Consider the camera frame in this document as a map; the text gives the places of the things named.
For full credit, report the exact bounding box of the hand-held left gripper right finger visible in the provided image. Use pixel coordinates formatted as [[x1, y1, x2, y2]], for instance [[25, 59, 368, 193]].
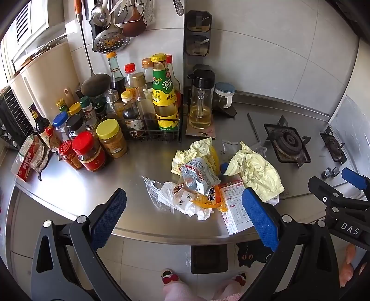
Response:
[[241, 188, 340, 301]]

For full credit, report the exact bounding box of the small yellow cap dark bottle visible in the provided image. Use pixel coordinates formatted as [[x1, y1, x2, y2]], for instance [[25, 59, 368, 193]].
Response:
[[121, 91, 144, 138]]

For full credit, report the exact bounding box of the small clear plastic bag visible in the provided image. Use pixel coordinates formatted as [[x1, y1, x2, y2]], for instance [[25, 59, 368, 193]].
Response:
[[221, 140, 240, 158]]

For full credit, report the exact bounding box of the red carton box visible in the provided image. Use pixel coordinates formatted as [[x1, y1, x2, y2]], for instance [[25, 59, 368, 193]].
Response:
[[11, 135, 44, 182]]

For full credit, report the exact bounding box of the black wok ladle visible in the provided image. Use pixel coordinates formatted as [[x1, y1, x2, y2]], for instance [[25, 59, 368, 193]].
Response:
[[77, 12, 112, 97]]

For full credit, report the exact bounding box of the black stand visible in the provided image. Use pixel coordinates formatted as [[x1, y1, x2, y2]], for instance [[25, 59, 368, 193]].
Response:
[[212, 103, 237, 118]]

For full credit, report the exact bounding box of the foil splash panel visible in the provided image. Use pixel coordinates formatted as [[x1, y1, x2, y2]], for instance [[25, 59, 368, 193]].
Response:
[[328, 94, 370, 177]]

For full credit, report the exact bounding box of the person's right leg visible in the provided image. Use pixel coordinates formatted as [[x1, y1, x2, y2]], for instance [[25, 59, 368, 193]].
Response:
[[213, 281, 244, 301]]

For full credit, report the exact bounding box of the white window frame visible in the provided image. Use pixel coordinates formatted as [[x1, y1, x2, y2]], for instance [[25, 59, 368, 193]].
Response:
[[0, 0, 67, 76]]

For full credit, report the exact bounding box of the wall seasoning box rack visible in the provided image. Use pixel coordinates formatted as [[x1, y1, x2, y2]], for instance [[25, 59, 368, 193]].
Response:
[[183, 10, 213, 57]]

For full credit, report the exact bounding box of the red cap bottle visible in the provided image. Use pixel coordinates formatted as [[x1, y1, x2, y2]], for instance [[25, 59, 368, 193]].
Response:
[[166, 55, 181, 99], [124, 63, 137, 93]]

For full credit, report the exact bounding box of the black waste bin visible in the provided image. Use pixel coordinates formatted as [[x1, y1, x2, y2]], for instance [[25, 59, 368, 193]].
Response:
[[190, 245, 229, 275]]

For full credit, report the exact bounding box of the patterned cloth pot holder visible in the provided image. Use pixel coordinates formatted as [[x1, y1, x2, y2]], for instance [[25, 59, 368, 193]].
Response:
[[30, 145, 52, 181]]

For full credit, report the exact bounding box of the dark bottle orange cap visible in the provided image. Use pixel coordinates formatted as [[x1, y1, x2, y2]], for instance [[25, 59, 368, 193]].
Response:
[[107, 52, 126, 96]]

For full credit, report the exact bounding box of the steel ladle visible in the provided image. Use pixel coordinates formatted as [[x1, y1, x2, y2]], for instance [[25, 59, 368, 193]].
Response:
[[90, 0, 109, 26]]

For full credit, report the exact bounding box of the large green label bottle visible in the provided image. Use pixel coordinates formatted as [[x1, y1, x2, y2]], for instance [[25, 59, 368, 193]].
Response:
[[151, 53, 179, 132]]

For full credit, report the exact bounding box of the silver snack packet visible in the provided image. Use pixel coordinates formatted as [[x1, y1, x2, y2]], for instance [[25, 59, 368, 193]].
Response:
[[179, 158, 222, 196]]

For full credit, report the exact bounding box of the clear plastic wrapper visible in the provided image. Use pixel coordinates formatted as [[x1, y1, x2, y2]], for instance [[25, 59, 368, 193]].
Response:
[[141, 175, 174, 207]]

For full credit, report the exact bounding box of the bright yellow packet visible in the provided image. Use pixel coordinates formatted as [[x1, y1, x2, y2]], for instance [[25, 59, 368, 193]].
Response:
[[210, 146, 221, 174]]

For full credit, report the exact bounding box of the small yellow lid jar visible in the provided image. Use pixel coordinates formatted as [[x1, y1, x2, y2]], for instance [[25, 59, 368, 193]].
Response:
[[68, 102, 84, 116]]

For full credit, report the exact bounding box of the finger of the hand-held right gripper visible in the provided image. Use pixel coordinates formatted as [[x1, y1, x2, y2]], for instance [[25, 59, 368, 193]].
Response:
[[307, 176, 347, 209], [341, 167, 370, 200]]

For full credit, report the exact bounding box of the black cat floor mat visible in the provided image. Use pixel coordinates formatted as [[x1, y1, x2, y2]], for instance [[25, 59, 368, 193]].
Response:
[[236, 240, 279, 264]]

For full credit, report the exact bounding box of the yellow leaf print wrapper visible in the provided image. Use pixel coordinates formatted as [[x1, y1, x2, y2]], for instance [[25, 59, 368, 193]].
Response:
[[224, 141, 285, 203]]

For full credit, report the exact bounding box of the large red lid jar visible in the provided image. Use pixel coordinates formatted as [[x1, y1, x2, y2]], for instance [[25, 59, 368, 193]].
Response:
[[72, 131, 107, 172]]

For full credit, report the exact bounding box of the glass jar blue lid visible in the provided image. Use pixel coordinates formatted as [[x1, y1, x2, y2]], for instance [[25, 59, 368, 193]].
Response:
[[213, 82, 236, 109]]

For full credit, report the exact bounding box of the black gas burner grate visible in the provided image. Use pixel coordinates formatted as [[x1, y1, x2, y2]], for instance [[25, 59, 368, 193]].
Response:
[[264, 115, 312, 168], [319, 126, 347, 164]]

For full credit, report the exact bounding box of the gold cap glass bottle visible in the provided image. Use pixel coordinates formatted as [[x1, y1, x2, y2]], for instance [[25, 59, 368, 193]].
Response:
[[131, 72, 158, 131]]

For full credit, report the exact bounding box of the wooden handle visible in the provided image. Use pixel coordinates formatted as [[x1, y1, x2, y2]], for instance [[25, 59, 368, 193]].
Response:
[[64, 88, 78, 107]]

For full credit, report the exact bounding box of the pale yellow wrapper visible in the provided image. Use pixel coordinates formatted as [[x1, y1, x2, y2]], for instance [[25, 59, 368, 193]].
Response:
[[172, 137, 220, 176]]

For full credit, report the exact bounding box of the cardboard coaster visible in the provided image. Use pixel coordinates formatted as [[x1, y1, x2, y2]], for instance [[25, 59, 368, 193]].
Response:
[[185, 114, 217, 138]]

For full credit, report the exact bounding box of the orange snack packet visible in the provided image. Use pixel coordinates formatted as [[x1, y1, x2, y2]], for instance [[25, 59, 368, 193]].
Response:
[[191, 185, 229, 213]]

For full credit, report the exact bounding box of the white crumpled wrapper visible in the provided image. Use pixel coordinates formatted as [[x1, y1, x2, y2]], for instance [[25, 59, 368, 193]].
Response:
[[160, 182, 213, 222]]

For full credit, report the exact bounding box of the black lid jar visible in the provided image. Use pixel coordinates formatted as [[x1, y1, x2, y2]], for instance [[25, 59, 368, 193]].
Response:
[[65, 114, 87, 138]]

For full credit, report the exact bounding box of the steel skimmer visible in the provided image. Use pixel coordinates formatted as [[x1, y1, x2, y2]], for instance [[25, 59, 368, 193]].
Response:
[[92, 0, 132, 54]]

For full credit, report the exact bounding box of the small red lid jar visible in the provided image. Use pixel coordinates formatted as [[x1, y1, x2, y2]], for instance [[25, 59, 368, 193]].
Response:
[[58, 140, 83, 170]]

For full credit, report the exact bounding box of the person's right hand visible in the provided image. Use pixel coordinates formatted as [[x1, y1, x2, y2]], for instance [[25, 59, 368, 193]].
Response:
[[339, 242, 365, 288]]

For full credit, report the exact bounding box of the brown ladle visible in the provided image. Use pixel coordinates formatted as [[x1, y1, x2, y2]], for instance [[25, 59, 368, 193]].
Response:
[[122, 0, 148, 38]]

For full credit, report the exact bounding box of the dark sauce bottle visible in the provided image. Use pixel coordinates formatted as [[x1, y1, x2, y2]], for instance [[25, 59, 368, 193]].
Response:
[[28, 103, 54, 148]]

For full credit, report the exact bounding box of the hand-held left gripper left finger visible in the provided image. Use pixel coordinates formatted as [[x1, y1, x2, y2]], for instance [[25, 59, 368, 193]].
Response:
[[30, 188, 130, 301]]

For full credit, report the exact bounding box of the black wire basket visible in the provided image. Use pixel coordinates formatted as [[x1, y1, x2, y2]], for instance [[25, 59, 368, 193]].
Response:
[[97, 98, 182, 142]]

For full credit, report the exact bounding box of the beige cutting board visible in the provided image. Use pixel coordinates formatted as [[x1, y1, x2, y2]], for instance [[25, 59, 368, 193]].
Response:
[[19, 43, 84, 116]]

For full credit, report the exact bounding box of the glass oil dispenser black lid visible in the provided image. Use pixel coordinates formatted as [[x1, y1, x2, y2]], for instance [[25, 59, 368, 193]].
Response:
[[187, 69, 216, 130]]

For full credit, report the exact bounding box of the white pink carton box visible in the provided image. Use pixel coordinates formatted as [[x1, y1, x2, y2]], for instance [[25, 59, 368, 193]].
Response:
[[220, 179, 255, 235]]

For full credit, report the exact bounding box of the black dish rack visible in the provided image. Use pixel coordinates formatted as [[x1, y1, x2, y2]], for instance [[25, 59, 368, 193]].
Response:
[[0, 85, 34, 149]]

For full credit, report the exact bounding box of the steel cap glass bottle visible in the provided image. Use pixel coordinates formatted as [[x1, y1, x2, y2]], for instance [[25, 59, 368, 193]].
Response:
[[105, 89, 122, 120]]

